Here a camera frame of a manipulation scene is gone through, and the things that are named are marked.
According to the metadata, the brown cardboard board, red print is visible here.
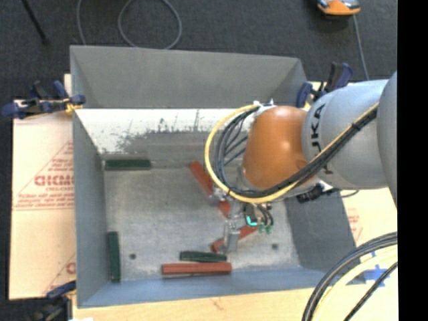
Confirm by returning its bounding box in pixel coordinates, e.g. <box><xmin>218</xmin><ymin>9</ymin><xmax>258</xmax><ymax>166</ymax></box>
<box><xmin>8</xmin><ymin>74</ymin><xmax>398</xmax><ymax>301</ymax></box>

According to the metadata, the grey metal bin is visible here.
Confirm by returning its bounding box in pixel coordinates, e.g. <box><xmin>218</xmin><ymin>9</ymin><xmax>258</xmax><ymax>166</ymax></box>
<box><xmin>69</xmin><ymin>44</ymin><xmax>364</xmax><ymax>309</ymax></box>

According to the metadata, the black cylinder on white bracket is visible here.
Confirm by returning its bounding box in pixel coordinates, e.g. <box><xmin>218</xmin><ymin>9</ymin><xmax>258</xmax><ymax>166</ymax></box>
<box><xmin>296</xmin><ymin>182</ymin><xmax>342</xmax><ymax>204</ymax></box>

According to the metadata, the dark green flat block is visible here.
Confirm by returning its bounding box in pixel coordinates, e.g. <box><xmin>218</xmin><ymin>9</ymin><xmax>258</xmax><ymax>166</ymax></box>
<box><xmin>179</xmin><ymin>250</ymin><xmax>228</xmax><ymax>263</ymax></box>
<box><xmin>106</xmin><ymin>231</ymin><xmax>122</xmax><ymax>283</ymax></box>
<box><xmin>104</xmin><ymin>158</ymin><xmax>152</xmax><ymax>171</ymax></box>

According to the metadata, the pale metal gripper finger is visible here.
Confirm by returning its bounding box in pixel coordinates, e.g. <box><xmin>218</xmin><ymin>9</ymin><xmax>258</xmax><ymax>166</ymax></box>
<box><xmin>223</xmin><ymin>219</ymin><xmax>243</xmax><ymax>253</ymax></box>
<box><xmin>209</xmin><ymin>188</ymin><xmax>232</xmax><ymax>207</ymax></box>

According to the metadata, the red-brown flat block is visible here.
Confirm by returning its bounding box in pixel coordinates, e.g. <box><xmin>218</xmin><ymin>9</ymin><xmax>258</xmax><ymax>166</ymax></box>
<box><xmin>189</xmin><ymin>160</ymin><xmax>233</xmax><ymax>218</ymax></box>
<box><xmin>210</xmin><ymin>225</ymin><xmax>259</xmax><ymax>253</ymax></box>
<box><xmin>160</xmin><ymin>261</ymin><xmax>233</xmax><ymax>276</ymax></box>

